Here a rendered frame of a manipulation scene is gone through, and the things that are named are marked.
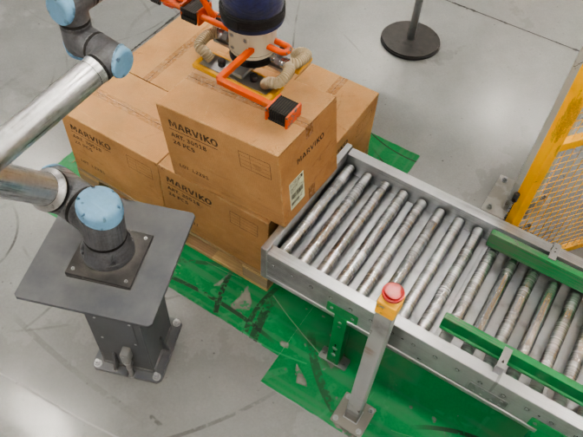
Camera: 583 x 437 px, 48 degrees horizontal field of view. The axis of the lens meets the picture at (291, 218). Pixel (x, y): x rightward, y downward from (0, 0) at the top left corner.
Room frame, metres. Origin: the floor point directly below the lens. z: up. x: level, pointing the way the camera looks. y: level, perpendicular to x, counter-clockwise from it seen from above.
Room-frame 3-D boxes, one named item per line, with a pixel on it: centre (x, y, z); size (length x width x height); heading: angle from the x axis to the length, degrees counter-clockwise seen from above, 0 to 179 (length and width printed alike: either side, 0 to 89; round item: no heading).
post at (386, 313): (1.03, -0.33, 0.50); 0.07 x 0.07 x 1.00; 61
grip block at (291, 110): (1.51, 0.05, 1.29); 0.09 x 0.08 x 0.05; 150
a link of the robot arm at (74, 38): (1.54, 0.65, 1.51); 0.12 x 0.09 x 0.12; 58
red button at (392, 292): (1.03, -0.33, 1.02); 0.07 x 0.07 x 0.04
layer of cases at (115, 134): (2.34, 0.37, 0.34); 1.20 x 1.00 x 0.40; 61
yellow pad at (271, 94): (1.80, 0.23, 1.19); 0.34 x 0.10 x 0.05; 60
